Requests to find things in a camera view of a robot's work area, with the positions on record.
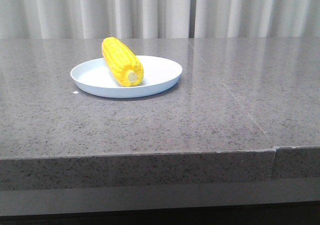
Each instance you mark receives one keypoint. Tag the light blue round plate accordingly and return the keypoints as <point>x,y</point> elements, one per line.
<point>94,77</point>

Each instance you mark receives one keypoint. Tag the yellow corn cob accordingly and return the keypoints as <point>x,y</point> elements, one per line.
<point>124,65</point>

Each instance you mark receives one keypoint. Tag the white curtain right panel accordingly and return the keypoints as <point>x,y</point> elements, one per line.
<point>254,18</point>

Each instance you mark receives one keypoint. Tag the white curtain panel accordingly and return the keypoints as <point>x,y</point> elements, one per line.
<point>254,18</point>
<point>96,19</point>

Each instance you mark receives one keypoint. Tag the white curtain left panel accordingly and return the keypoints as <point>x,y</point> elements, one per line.
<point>96,19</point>

